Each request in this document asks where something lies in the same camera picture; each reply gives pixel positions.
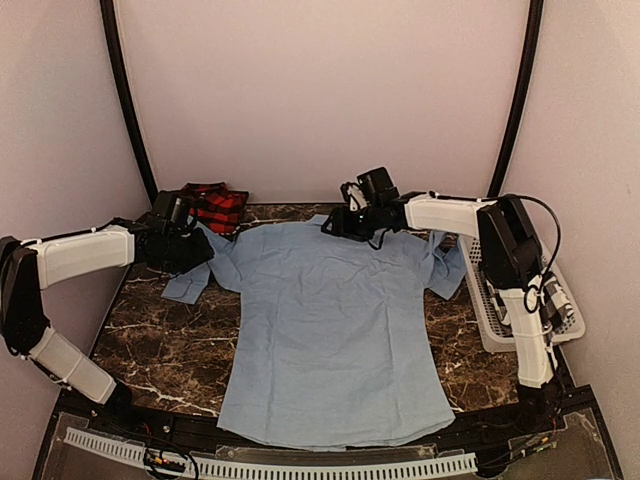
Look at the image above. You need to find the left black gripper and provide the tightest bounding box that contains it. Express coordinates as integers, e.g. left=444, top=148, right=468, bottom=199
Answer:
left=162, top=226, right=213, bottom=274

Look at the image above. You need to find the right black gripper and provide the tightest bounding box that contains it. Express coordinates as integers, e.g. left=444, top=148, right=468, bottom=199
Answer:
left=322, top=202, right=383, bottom=241

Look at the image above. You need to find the light blue long sleeve shirt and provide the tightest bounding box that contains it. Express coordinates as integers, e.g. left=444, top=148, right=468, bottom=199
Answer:
left=163, top=216, right=466, bottom=450

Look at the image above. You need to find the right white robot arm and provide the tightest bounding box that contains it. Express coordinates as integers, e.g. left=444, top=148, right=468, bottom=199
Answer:
left=321, top=192, right=572, bottom=391

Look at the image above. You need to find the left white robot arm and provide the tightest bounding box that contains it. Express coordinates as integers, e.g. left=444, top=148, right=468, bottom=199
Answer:
left=1, top=218, right=214, bottom=436

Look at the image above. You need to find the red black plaid shirt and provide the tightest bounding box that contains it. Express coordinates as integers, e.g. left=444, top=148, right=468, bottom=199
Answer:
left=180, top=182, right=249, bottom=237

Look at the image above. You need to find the grey plastic laundry basket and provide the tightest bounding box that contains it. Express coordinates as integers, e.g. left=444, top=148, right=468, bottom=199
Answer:
left=461, top=236, right=586, bottom=353

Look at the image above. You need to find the black white checkered shirt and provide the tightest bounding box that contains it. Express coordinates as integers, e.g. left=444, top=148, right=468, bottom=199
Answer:
left=486, top=273, right=575, bottom=334

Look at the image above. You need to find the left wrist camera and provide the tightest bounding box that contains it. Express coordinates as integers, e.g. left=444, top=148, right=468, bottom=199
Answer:
left=146, top=190, right=196, bottom=235

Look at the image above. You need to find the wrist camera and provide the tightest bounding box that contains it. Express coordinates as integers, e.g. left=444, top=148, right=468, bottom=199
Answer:
left=146, top=190, right=196, bottom=235
left=340, top=167, right=400, bottom=212

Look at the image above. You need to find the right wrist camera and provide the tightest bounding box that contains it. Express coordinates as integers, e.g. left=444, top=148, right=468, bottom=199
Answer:
left=340, top=167, right=400, bottom=212

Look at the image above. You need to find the black front rail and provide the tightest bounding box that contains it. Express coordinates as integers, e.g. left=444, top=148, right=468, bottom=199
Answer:
left=89, top=399, right=556, bottom=451

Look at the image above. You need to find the right black frame post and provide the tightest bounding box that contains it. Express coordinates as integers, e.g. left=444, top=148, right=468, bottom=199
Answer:
left=487, top=0, right=544, bottom=197

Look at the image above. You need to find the black frame post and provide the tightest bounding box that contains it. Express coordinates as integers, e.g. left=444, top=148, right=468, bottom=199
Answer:
left=487, top=0, right=544, bottom=197
left=99, top=0, right=158, bottom=203

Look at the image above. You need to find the left black frame post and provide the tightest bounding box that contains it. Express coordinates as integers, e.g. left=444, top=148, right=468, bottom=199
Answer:
left=99, top=0, right=158, bottom=203

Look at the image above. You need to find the white slotted cable duct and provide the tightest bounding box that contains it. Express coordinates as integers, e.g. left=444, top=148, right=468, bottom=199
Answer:
left=64, top=427, right=478, bottom=479

